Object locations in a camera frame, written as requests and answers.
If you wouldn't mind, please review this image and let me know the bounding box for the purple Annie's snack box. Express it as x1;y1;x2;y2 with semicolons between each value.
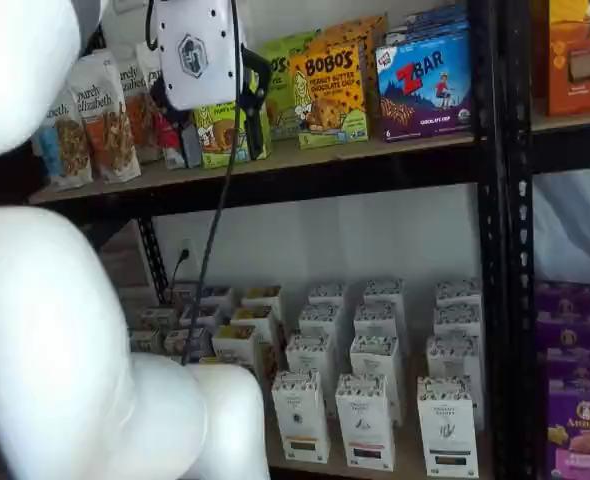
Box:
547;379;590;480
544;347;590;389
535;309;590;351
534;282;590;316

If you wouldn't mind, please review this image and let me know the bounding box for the dark brown armchair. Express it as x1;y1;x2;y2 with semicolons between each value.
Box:
0;159;44;207

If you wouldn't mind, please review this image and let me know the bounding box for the blue Flax Plus cereal box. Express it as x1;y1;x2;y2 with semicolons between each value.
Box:
178;302;222;330
199;284;235;315
163;327;212;357

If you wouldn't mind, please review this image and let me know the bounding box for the green cereal box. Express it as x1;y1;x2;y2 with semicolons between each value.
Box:
172;281;201;304
128;328;165;354
139;306;177;331

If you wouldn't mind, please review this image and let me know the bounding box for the red purely elizabeth granola bag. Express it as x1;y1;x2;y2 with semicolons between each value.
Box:
134;42;186;170

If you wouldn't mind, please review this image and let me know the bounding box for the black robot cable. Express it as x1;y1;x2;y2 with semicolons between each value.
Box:
144;0;246;367

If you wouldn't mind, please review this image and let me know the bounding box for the white plastic backdrop sheet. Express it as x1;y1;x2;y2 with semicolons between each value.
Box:
532;167;590;286

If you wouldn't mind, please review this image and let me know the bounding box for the white box teal strip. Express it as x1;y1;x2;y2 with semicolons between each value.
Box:
417;375;480;479
434;279;482;309
426;333;485;431
433;303;483;341

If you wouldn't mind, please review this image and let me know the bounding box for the green Bobo's apple pie box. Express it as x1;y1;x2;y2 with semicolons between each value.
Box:
257;42;301;142
192;102;272;170
262;28;322;56

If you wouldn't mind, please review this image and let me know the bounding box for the white yellow purely elizabeth box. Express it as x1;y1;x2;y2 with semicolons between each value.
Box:
210;324;276;381
240;284;284;321
229;304;277;346

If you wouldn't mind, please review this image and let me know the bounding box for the orange snack box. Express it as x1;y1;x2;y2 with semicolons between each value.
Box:
532;0;590;117

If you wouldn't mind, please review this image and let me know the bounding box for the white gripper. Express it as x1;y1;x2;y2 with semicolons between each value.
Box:
147;0;272;170

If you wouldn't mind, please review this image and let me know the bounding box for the yellow Bobo's peanut butter box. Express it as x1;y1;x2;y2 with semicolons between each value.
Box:
305;30;377;126
288;44;370;150
324;13;389;121

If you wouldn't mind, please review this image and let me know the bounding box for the black metal shelving rack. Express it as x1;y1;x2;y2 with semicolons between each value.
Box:
504;0;590;480
24;0;509;480

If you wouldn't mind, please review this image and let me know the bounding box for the blue Zbar snack box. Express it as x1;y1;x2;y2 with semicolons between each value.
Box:
374;34;474;144
404;3;469;26
384;19;471;49

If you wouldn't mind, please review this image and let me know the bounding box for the black plug with cord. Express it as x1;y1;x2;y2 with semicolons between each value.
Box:
171;247;192;301

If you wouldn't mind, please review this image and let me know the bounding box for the orange purely elizabeth granola bag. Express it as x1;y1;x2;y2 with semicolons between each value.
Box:
116;49;164;165
67;49;143;185

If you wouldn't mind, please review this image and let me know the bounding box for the white box pink strip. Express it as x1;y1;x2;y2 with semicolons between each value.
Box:
349;333;406;427
363;278;406;314
334;372;397;472
353;302;409;351

